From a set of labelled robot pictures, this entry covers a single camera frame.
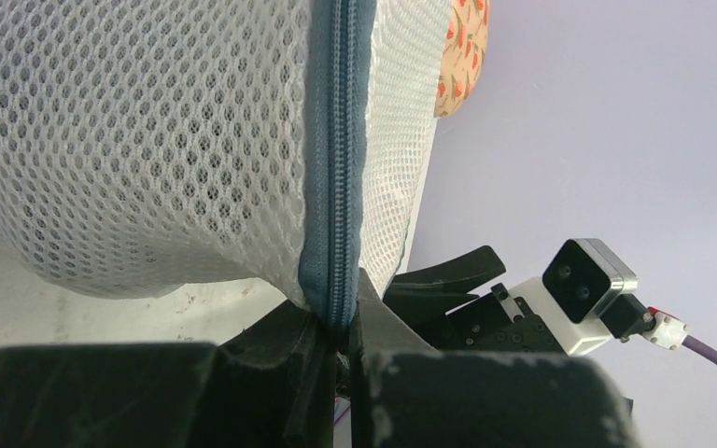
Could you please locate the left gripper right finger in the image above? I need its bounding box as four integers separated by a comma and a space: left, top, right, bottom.
349, 276, 641, 447

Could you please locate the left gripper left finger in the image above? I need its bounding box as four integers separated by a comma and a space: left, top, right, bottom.
0, 303, 335, 447

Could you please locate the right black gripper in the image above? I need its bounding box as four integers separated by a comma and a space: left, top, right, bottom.
383, 245, 565, 354

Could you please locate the peach floral padded bra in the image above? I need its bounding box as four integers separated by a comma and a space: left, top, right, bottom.
434, 0, 491, 119

